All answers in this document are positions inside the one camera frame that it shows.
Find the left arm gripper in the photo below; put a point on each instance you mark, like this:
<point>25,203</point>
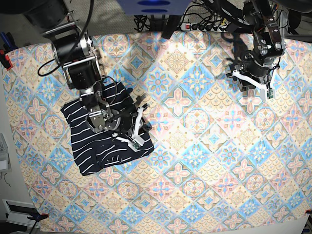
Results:
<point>254,76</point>

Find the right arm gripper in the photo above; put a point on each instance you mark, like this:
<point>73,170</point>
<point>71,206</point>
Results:
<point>132,125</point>

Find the navy white striped T-shirt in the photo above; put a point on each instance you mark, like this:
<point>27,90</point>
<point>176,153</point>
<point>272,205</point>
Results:
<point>94,151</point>

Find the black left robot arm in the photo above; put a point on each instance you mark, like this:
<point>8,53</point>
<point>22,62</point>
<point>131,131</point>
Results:
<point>256,16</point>

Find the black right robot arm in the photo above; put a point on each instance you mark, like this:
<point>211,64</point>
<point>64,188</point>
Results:
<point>75,54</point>

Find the patterned tile tablecloth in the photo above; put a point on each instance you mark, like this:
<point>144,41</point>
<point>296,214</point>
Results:
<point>223,159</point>

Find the blue box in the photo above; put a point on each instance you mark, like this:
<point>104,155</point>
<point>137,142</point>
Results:
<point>153,7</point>

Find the orange blue clamp lower left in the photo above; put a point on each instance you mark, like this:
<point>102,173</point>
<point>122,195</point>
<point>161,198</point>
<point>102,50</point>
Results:
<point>37,217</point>

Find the white device left edge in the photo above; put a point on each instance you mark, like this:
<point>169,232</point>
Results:
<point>5,165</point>

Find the white floor tray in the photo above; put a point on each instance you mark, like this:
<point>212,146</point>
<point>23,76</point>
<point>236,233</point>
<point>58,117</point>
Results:
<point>18,212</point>

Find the white power strip red switch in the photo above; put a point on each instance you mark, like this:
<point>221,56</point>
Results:
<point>203,27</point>

